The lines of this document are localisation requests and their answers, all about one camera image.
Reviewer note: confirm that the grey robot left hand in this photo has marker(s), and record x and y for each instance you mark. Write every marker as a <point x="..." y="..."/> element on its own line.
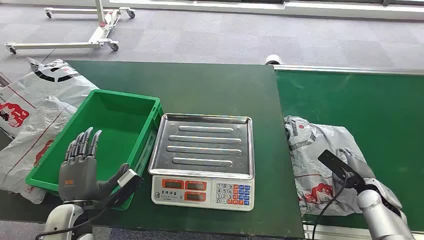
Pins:
<point x="78" y="175"/>

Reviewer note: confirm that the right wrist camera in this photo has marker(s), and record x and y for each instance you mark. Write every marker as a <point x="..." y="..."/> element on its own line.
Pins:
<point x="334" y="164"/>

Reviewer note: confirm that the white mailer bag red lines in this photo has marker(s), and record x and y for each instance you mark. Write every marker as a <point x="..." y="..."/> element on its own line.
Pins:
<point x="30" y="142"/>

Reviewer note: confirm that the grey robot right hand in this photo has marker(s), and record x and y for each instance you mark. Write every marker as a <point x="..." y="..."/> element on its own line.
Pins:
<point x="359" y="165"/>

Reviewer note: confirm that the green plastic crate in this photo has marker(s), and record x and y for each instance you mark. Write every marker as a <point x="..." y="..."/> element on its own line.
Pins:
<point x="112" y="129"/>

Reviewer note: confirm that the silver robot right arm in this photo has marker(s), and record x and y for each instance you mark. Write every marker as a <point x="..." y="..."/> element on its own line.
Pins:
<point x="381" y="212"/>

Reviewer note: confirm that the electronic scale with steel tray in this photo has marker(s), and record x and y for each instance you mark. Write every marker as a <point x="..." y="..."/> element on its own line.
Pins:
<point x="205" y="145"/>

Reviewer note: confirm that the grey plastic mailer package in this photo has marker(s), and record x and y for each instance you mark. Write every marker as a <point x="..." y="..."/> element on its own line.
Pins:
<point x="314" y="165"/>

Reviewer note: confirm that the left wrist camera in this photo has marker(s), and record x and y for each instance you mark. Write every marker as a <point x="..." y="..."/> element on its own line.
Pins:
<point x="127" y="179"/>

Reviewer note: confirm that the white mailer bag black print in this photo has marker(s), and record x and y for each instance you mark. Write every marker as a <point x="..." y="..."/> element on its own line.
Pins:
<point x="56" y="84"/>

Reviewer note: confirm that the white wheeled stand frame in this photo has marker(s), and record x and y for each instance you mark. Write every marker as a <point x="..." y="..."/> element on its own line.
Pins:
<point x="99" y="31"/>

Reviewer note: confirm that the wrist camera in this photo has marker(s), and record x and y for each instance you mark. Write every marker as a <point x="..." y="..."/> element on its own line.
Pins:
<point x="127" y="179"/>
<point x="334" y="164"/>

